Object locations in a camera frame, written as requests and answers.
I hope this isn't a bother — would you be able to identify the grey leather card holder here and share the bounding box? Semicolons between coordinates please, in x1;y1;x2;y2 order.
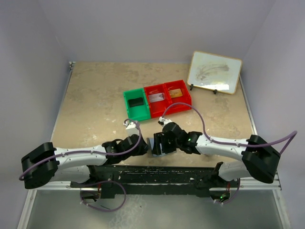
147;138;177;157

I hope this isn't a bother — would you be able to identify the green bin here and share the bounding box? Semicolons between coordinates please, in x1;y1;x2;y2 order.
123;88;151;121

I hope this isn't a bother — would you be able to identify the red bin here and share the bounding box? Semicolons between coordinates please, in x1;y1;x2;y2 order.
164;80;192;115
144;84;171;118

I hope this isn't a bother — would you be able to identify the black VIP credit card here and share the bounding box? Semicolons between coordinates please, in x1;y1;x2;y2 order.
128;97;143;103

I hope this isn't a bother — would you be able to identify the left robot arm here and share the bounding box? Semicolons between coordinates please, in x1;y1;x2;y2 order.
19;135;149;189

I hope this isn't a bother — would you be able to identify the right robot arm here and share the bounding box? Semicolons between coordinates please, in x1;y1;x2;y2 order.
147;122;281;187

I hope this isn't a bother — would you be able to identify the silver card in bin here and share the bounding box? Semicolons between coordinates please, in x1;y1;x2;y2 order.
148;93;164;103

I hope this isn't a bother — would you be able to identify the black card in bin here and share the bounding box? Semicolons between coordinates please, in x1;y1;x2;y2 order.
128;97;144;108

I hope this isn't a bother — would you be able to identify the gold card in bin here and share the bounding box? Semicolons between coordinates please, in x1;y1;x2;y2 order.
169;88;183;98

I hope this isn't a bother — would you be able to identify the black whiteboard stand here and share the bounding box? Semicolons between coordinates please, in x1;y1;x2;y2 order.
190;84;218;94

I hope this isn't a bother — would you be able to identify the yellow framed whiteboard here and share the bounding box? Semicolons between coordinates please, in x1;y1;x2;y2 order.
186;51;243;94

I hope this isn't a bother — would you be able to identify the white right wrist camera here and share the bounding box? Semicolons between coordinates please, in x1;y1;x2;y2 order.
158;116;172;126

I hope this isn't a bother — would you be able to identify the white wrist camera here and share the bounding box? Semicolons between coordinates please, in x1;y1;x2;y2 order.
158;116;172;126
123;120;139;136

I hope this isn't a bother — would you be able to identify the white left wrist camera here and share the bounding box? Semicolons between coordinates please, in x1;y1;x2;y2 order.
123;120;139;136

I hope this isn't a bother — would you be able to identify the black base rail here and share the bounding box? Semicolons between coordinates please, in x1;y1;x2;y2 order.
71;165;239;198

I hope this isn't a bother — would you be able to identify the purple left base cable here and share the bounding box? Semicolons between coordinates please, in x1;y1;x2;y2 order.
79;179;128;212

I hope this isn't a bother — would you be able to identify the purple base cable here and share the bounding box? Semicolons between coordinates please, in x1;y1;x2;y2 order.
79;179;128;212
213;177;241;206

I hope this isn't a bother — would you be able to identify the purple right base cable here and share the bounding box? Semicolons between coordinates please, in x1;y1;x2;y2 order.
213;177;241;206

